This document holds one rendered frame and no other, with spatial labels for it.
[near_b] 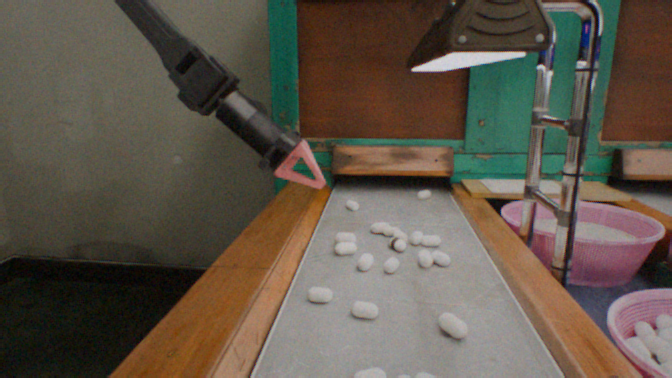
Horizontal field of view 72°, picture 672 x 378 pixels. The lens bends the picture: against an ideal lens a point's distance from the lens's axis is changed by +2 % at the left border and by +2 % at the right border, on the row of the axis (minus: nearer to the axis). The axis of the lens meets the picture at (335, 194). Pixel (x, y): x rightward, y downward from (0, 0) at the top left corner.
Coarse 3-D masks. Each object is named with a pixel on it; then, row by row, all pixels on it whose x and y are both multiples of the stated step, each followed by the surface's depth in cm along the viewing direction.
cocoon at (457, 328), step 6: (444, 318) 52; (450, 318) 51; (456, 318) 51; (444, 324) 51; (450, 324) 50; (456, 324) 50; (462, 324) 50; (444, 330) 52; (450, 330) 50; (456, 330) 50; (462, 330) 50; (456, 336) 50; (462, 336) 50
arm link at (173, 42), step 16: (128, 0) 78; (144, 0) 77; (128, 16) 78; (144, 16) 76; (160, 16) 75; (144, 32) 76; (160, 32) 74; (176, 32) 74; (160, 48) 74; (176, 48) 72; (192, 48) 71; (176, 64) 72; (192, 64) 72; (208, 64) 70; (176, 80) 71; (192, 80) 70; (208, 80) 70; (224, 80) 72; (192, 96) 71; (208, 96) 72
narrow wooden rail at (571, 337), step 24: (456, 192) 107; (480, 216) 88; (480, 240) 81; (504, 240) 75; (504, 264) 66; (528, 264) 65; (528, 288) 57; (552, 288) 57; (528, 312) 55; (552, 312) 52; (576, 312) 52; (552, 336) 47; (576, 336) 47; (600, 336) 47; (576, 360) 43; (600, 360) 43; (624, 360) 43
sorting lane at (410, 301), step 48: (336, 192) 117; (384, 192) 117; (432, 192) 117; (384, 240) 82; (336, 288) 63; (384, 288) 63; (432, 288) 63; (480, 288) 63; (288, 336) 51; (336, 336) 51; (384, 336) 51; (432, 336) 51; (480, 336) 51; (528, 336) 51
